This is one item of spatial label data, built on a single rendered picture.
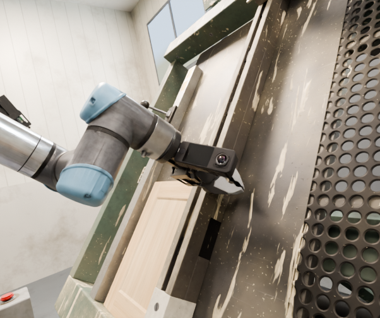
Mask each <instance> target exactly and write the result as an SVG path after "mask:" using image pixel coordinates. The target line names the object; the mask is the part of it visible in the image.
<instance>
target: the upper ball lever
mask: <svg viewBox="0 0 380 318"><path fill-rule="evenodd" d="M140 104H141V105H142V106H144V107H145V108H147V109H148V108H149V109H152V110H156V111H157V112H160V113H163V114H165V115H166V118H168V117H169V116H170V114H171V111H168V112H164V111H162V110H159V109H156V108H155V107H152V106H150V104H149V102H148V101H146V100H143V101H141V103H140Z"/></svg>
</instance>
